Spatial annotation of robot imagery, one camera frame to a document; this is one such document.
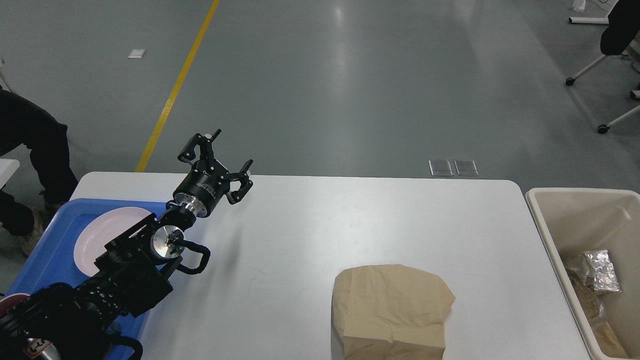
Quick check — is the beige plastic bin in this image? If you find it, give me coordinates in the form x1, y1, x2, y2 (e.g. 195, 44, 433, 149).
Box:
526, 187, 640, 360

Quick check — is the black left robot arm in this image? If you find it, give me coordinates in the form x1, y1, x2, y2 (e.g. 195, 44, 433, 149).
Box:
1, 129, 253, 360

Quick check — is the brown paper in bin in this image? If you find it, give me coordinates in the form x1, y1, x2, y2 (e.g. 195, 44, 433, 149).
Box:
588, 316, 629, 359

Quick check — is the blue plastic tray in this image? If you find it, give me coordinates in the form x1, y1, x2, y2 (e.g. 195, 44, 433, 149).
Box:
1, 198, 179, 360

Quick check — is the clear floor plate left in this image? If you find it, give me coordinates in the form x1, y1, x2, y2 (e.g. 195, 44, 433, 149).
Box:
429, 159, 453, 177

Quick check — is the brown paper bag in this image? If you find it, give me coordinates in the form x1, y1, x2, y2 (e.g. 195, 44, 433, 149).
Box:
332, 264, 456, 360

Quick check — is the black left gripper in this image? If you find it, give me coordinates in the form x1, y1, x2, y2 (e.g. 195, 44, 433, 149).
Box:
166, 129, 254, 218

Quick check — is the clear floor plate right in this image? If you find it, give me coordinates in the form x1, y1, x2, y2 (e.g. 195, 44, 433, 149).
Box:
454, 159, 479, 177

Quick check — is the foil ball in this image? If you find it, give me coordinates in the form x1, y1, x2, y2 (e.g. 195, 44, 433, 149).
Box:
565, 249, 622, 293

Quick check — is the person in black trousers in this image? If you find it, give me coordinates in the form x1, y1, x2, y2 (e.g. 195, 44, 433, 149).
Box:
0, 89, 79, 256

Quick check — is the pink mug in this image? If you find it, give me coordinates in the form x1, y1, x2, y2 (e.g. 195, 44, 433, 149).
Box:
0, 292, 30, 315

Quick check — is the clear floor plate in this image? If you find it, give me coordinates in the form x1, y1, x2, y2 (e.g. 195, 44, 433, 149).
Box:
429, 159, 453, 177
454, 159, 479, 177

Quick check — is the pink plastic plate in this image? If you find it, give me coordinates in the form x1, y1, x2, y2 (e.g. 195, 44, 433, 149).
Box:
73, 206, 151, 277

